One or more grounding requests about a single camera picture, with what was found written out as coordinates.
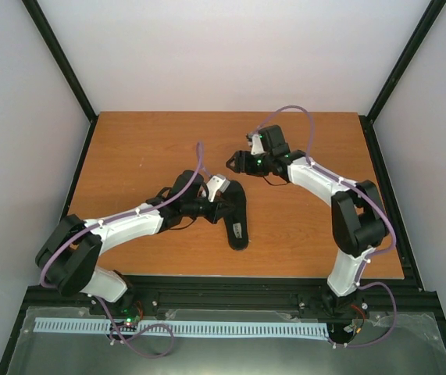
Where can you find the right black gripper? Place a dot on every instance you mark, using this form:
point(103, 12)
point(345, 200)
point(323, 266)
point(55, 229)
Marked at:
point(243, 163)

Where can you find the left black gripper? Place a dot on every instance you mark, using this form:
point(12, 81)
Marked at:
point(218, 213)

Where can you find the black canvas shoe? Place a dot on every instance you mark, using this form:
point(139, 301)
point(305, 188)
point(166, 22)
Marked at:
point(236, 223)

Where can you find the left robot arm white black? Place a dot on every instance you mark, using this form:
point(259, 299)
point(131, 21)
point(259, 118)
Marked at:
point(69, 258)

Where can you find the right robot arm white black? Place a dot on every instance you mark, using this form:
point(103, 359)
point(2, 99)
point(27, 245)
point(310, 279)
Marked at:
point(359, 223)

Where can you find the left green led circuit board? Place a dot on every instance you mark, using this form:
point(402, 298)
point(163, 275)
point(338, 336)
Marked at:
point(131, 323)

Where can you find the right small connector board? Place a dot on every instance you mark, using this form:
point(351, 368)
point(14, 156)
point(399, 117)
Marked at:
point(355, 326)

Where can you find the clear plastic sheet cover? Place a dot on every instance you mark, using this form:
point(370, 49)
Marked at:
point(409, 343)

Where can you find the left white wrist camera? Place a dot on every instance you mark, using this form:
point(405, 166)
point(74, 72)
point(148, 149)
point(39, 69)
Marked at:
point(216, 184)

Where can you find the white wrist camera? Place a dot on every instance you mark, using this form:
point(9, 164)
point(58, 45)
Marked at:
point(255, 142)
point(216, 184)

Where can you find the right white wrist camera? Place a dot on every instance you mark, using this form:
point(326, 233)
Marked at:
point(255, 142)

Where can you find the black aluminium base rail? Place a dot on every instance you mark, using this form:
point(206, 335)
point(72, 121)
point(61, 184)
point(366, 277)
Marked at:
point(303, 298)

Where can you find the right black frame post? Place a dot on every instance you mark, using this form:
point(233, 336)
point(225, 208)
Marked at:
point(423, 27)

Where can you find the black frame post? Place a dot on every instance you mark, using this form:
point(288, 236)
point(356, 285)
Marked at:
point(423, 27)
point(44, 28)

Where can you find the light blue slotted cable duct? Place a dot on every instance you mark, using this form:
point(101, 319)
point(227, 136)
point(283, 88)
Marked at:
point(191, 329)

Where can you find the left black frame post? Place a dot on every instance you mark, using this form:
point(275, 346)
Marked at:
point(44, 28)

